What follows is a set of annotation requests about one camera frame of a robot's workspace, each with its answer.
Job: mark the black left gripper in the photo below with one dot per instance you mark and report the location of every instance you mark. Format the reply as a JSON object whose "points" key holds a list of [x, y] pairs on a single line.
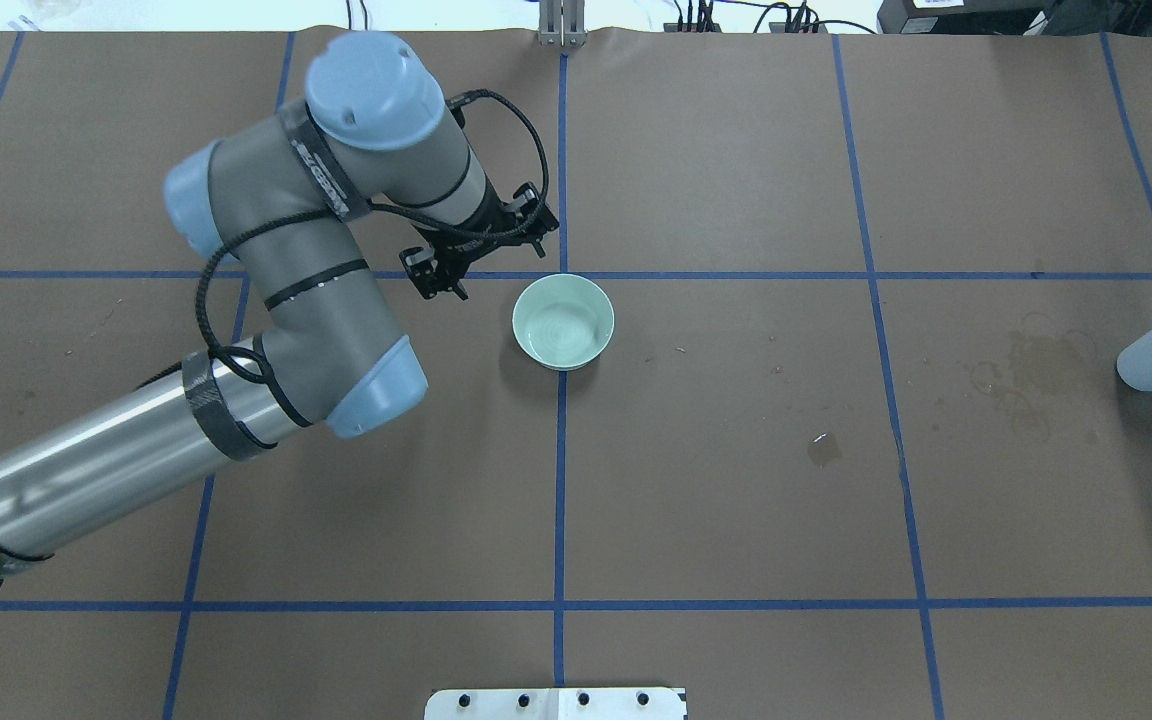
{"points": [[485, 214]]}

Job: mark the green ceramic bowl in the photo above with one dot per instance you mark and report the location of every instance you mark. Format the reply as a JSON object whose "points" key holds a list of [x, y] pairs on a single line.
{"points": [[563, 321]]}

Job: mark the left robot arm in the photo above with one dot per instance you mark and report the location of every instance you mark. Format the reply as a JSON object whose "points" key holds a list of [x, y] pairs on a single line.
{"points": [[296, 330]]}

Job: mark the black power strip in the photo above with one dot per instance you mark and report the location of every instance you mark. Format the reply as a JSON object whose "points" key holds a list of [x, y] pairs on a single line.
{"points": [[806, 24]]}

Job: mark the brown paper table cover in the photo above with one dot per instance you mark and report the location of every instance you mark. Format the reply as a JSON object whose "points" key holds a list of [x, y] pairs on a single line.
{"points": [[857, 447]]}

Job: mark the black equipment box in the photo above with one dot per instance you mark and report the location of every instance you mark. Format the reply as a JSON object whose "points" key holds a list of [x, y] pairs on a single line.
{"points": [[1015, 18]]}

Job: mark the aluminium frame post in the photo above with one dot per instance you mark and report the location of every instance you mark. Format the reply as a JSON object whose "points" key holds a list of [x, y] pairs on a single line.
{"points": [[562, 23]]}

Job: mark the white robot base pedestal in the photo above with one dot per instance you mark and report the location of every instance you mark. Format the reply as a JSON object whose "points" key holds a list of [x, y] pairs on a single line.
{"points": [[558, 703]]}

